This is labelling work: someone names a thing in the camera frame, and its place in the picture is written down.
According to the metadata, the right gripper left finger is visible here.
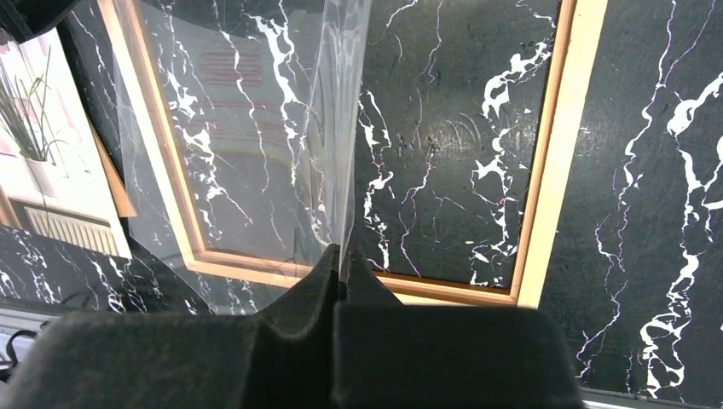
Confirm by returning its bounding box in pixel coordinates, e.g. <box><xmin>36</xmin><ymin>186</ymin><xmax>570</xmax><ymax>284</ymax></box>
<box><xmin>1</xmin><ymin>245</ymin><xmax>339</xmax><ymax>408</ymax></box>

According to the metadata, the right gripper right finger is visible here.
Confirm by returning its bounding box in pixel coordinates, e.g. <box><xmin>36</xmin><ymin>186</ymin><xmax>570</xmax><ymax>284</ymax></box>
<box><xmin>333</xmin><ymin>247</ymin><xmax>583</xmax><ymax>408</ymax></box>

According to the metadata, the transparent plastic sheet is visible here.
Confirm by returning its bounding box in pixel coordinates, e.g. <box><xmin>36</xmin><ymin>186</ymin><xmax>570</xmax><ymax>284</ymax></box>
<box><xmin>98</xmin><ymin>1</ymin><xmax>372</xmax><ymax>314</ymax></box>

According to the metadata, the plant photo print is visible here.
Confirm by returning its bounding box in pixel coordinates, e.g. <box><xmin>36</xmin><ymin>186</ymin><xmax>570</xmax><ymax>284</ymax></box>
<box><xmin>1</xmin><ymin>30</ymin><xmax>131</xmax><ymax>258</ymax></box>

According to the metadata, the wooden picture frame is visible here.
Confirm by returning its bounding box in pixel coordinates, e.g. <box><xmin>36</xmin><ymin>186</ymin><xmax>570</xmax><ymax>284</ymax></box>
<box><xmin>98</xmin><ymin>1</ymin><xmax>607</xmax><ymax>308</ymax></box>

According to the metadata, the brown cardboard backing board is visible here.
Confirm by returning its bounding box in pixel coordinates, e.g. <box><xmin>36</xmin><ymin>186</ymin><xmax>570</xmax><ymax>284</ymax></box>
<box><xmin>1</xmin><ymin>120</ymin><xmax>136</xmax><ymax>231</ymax></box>

